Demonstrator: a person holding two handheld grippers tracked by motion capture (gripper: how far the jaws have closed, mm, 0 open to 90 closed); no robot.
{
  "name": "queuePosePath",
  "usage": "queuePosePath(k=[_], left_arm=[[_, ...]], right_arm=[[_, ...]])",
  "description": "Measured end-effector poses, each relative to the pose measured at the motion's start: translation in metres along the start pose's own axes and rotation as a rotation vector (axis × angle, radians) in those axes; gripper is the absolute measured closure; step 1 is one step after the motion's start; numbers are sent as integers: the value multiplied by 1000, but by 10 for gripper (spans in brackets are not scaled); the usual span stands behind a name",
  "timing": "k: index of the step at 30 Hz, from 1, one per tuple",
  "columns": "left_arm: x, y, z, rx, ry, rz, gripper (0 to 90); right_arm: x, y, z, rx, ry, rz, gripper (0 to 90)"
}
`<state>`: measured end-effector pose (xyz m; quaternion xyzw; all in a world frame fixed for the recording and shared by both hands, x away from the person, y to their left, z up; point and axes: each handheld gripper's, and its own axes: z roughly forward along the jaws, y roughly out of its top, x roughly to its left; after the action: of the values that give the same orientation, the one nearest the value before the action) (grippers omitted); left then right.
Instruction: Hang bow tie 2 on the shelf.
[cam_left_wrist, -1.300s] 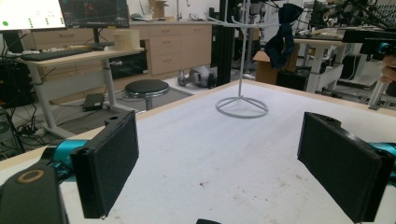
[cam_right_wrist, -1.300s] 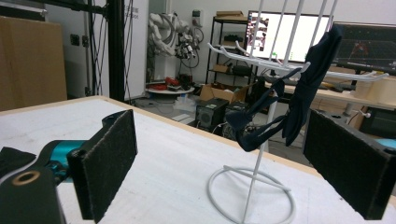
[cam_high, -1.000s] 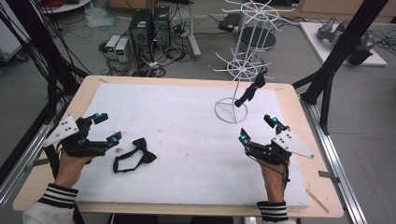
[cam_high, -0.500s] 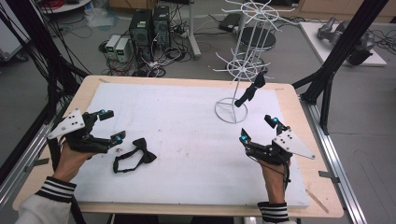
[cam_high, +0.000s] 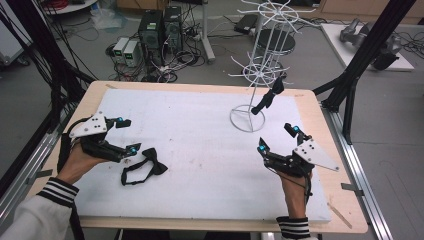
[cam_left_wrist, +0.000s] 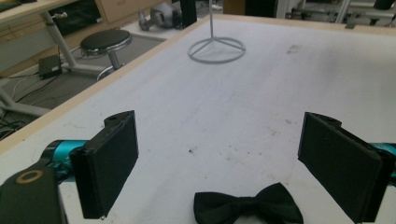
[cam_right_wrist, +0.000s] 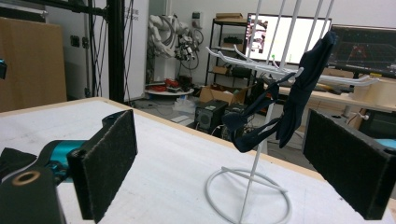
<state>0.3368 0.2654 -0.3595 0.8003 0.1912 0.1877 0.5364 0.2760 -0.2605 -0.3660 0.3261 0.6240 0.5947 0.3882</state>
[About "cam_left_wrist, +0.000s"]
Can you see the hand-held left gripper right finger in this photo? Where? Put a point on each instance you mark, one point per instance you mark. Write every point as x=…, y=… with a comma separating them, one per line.
x=342, y=165

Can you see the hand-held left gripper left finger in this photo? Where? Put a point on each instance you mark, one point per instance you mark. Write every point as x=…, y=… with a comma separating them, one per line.
x=107, y=165

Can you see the black bow tie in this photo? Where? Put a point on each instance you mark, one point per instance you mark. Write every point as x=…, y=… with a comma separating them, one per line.
x=249, y=207

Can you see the grey desk leg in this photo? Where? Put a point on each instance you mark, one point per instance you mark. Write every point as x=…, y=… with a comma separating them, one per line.
x=62, y=46
x=18, y=105

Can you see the black box on floor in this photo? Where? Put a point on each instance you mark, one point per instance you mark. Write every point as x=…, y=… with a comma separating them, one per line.
x=49, y=66

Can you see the black round stool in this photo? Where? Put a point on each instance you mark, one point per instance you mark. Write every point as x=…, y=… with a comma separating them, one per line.
x=106, y=43

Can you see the white foam board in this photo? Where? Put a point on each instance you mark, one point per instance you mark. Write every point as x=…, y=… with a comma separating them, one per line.
x=236, y=102

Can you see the white floor board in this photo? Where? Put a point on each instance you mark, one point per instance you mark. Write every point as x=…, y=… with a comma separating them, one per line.
x=140, y=32

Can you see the grey robot part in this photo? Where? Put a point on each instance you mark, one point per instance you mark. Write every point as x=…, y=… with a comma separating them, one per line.
x=162, y=15

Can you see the black frame post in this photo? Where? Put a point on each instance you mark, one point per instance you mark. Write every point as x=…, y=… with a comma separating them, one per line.
x=187, y=12

